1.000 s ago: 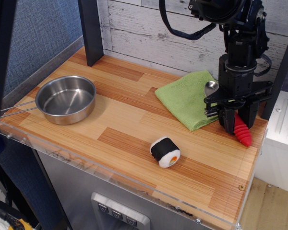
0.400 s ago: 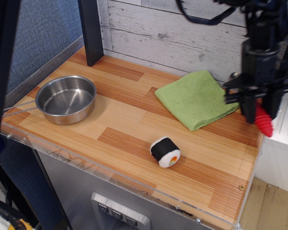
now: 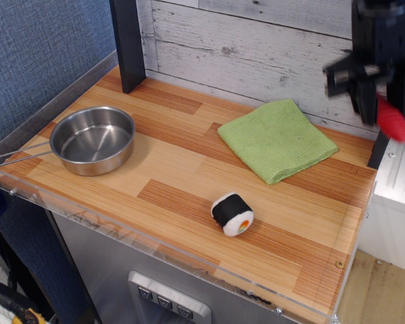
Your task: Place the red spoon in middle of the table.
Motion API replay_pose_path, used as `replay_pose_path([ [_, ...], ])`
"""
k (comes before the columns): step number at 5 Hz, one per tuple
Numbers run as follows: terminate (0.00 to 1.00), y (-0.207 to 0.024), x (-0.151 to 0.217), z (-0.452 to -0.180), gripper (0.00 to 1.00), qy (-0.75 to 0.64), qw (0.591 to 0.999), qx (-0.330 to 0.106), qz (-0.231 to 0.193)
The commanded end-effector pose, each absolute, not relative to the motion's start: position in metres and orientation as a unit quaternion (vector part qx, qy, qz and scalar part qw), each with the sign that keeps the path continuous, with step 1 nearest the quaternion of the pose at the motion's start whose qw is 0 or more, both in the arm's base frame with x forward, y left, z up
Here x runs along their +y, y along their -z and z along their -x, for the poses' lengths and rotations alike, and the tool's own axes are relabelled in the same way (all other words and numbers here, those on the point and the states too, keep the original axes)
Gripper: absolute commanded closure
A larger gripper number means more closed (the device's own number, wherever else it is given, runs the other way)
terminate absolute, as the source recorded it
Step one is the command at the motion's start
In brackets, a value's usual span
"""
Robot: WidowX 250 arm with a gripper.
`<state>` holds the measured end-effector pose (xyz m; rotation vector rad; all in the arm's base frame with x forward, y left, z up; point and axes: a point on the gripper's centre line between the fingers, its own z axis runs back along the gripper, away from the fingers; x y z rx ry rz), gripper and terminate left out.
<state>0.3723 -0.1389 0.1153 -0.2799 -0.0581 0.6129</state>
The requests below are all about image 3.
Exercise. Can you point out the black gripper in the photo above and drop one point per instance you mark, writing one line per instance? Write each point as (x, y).
(377, 56)

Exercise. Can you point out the red handled metal spoon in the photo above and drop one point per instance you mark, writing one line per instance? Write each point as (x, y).
(390, 120)

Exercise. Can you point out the plush sushi roll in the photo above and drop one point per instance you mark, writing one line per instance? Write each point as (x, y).
(232, 214)

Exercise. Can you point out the green folded cloth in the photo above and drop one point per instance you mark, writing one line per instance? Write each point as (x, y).
(276, 141)

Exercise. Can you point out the white metal side unit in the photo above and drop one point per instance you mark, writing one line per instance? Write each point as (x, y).
(382, 234)

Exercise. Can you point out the stainless steel pot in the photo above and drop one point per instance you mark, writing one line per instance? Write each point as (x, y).
(90, 142)

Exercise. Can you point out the silver button control panel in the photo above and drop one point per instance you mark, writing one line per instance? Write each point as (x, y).
(156, 302)

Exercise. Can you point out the clear acrylic table guard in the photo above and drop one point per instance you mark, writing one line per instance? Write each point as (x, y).
(292, 261)

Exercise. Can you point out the yellow black bag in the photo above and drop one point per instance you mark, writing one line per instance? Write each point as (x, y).
(13, 312)

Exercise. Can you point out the dark right frame post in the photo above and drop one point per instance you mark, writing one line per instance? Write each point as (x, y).
(378, 150)

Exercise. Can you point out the dark frame post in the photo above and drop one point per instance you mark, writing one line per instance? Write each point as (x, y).
(378, 150)
(124, 15)

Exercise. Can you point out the dark left frame post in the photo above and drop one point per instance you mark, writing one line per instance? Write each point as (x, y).
(124, 15)

